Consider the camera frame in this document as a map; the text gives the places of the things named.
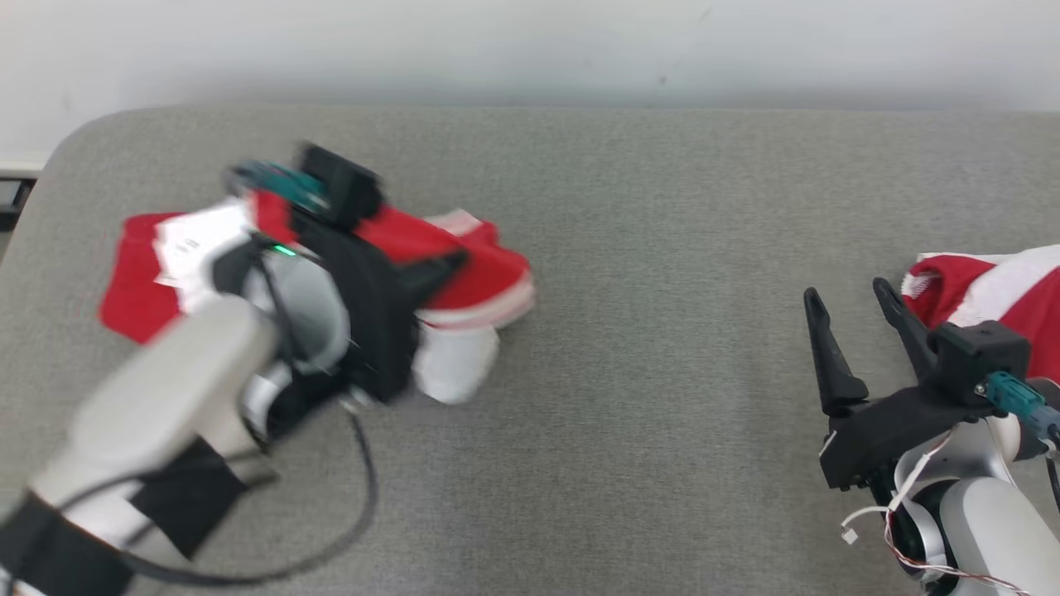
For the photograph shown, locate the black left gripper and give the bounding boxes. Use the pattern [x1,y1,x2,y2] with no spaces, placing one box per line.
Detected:
[290,209,470,405]

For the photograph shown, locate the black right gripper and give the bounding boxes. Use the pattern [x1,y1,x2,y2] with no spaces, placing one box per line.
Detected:
[802,276,999,493]

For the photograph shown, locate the red jersey with white trim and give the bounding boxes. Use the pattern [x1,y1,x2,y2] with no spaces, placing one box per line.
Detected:
[98,189,537,408]

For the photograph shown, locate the red shorts with white stripe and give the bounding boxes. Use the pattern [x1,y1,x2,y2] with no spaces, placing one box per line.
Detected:
[900,245,1060,384]

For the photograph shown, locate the white paper label tag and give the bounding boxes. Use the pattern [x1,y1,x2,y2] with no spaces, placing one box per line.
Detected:
[152,201,256,292]

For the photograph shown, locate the teal right camera connector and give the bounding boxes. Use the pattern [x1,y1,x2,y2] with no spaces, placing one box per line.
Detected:
[980,372,1060,441]

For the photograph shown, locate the teal camera connector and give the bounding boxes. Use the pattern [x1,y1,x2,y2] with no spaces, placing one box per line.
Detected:
[229,160,330,214]
[980,372,1060,441]

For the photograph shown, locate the red white thin wire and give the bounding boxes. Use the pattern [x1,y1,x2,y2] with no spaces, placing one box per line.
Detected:
[841,430,1032,596]

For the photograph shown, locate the teal left camera connector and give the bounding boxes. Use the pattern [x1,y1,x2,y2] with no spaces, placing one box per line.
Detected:
[229,160,330,214]

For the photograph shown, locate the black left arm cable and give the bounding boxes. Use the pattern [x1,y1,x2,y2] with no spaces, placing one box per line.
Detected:
[50,248,380,587]

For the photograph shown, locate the white wall baseboard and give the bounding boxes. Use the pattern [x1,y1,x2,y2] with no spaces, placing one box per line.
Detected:
[0,151,46,180]

